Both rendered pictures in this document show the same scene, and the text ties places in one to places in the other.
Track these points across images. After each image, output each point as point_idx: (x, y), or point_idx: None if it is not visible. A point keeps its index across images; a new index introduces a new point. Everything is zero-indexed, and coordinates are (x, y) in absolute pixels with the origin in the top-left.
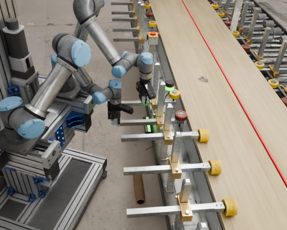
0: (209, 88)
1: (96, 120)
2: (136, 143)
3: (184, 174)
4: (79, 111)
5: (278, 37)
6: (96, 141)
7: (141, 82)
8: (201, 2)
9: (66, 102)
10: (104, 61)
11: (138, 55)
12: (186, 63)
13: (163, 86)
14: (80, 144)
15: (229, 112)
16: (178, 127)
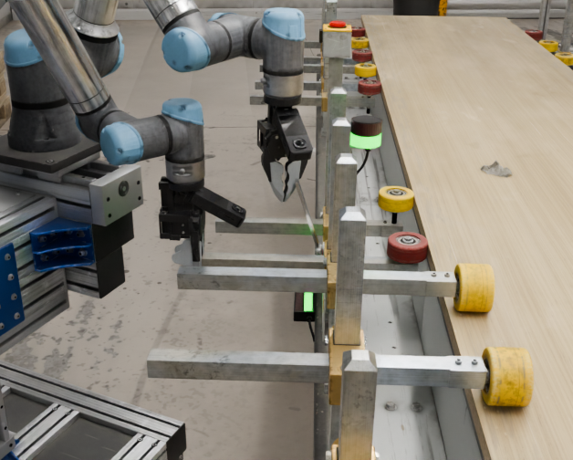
0: (515, 189)
1: (192, 336)
2: (299, 403)
3: (413, 450)
4: (78, 216)
5: None
6: (176, 391)
7: (273, 118)
8: (512, 39)
9: (44, 187)
10: (245, 203)
11: (258, 18)
12: (447, 138)
13: (343, 132)
14: (129, 394)
15: None
16: (411, 316)
